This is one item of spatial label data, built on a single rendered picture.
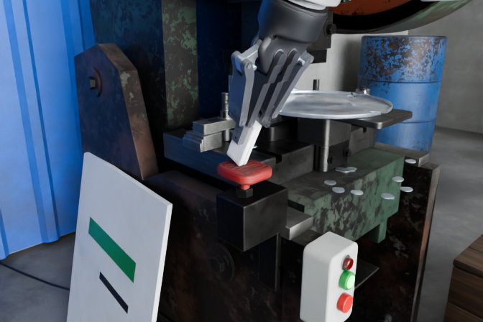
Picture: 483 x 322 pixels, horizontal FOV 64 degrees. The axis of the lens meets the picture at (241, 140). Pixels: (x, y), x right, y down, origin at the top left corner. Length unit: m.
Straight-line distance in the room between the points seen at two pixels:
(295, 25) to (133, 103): 0.61
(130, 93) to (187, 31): 0.20
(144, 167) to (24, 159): 0.95
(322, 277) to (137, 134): 0.56
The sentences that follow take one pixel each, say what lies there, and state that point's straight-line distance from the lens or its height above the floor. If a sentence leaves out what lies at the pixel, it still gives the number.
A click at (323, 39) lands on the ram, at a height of 0.91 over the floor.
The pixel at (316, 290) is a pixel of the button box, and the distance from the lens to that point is 0.62.
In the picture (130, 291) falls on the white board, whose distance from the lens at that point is 1.02.
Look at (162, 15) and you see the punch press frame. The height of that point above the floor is 0.96.
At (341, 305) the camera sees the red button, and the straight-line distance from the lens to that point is 0.64.
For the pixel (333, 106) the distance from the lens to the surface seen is 0.81.
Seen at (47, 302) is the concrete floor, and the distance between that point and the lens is 1.65.
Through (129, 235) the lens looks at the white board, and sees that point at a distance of 0.99.
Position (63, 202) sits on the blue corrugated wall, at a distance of 1.96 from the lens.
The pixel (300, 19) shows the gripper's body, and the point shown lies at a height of 0.95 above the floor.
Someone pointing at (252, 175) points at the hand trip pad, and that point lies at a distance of 0.52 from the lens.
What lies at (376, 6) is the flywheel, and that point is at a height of 0.99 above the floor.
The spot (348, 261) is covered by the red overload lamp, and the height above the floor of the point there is 0.61.
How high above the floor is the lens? 0.94
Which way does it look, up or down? 16 degrees down
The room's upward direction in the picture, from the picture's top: straight up
